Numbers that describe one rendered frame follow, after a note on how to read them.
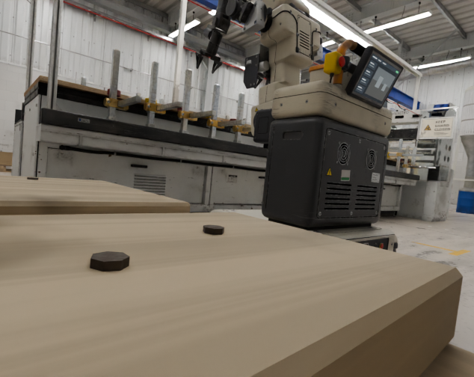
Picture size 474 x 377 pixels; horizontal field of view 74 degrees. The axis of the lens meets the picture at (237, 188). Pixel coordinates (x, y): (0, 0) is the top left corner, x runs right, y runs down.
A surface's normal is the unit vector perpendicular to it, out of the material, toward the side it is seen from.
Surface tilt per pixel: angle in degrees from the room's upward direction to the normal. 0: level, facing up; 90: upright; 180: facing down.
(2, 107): 90
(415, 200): 90
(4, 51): 90
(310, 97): 90
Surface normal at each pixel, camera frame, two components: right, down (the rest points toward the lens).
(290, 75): 0.65, -0.04
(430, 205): -0.76, -0.04
